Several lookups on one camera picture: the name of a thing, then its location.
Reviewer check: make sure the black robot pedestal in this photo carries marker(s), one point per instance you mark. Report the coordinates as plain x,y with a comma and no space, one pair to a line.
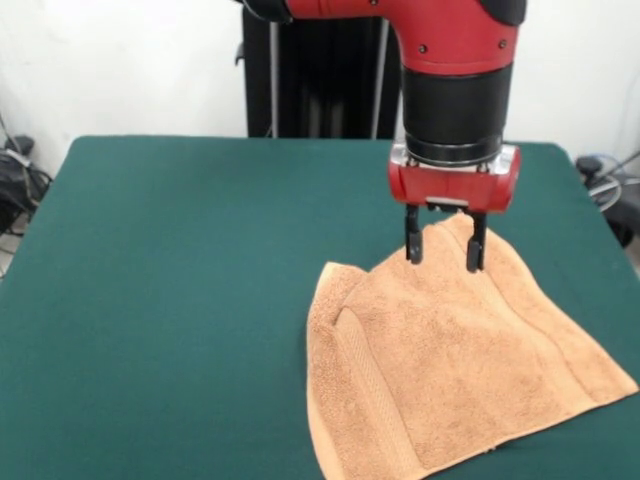
320,85

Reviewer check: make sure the dark green table cloth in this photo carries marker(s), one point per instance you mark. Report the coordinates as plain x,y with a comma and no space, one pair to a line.
150,300

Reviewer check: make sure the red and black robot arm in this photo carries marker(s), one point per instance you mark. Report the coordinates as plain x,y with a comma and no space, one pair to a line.
455,75

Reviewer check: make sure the tan terry towel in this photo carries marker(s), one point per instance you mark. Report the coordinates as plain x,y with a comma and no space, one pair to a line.
450,360

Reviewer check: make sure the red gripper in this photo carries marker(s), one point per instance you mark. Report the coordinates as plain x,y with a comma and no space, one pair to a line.
450,187

